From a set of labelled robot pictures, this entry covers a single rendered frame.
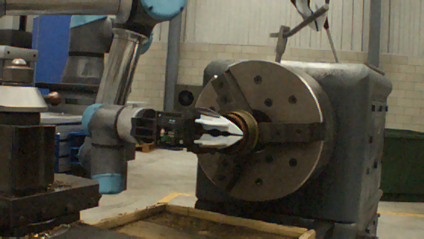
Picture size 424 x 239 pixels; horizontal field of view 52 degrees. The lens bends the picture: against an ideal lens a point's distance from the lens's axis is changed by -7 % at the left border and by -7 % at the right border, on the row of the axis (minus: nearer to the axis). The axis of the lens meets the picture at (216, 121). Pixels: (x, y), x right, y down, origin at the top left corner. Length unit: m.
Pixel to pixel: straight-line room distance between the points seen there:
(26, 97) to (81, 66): 0.85
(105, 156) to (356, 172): 0.58
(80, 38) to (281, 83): 0.68
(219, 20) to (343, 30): 3.04
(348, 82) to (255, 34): 10.26
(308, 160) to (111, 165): 0.41
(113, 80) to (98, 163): 0.22
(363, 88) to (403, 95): 10.20
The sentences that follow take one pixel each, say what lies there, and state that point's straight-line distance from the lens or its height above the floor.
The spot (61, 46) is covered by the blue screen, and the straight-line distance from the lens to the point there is 6.78.
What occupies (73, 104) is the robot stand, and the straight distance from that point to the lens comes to 1.42.
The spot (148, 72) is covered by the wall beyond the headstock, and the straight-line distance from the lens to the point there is 11.87.
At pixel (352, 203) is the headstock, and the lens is 1.14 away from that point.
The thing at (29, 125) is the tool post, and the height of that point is 1.10.
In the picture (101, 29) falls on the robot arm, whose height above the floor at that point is 1.33.
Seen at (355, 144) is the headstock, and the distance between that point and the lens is 1.12.
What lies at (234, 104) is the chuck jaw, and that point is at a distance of 0.96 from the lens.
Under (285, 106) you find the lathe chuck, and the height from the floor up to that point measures 1.14.
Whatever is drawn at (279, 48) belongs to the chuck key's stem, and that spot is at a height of 1.27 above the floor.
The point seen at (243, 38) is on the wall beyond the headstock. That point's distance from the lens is 11.40.
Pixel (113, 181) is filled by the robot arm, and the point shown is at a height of 0.96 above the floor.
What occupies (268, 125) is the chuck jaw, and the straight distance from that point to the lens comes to 0.93.
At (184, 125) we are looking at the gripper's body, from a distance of 0.87.
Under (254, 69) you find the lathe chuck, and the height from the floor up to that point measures 1.21.
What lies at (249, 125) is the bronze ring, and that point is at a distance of 0.90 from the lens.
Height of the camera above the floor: 1.15
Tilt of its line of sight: 3 degrees down
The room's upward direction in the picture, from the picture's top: 4 degrees clockwise
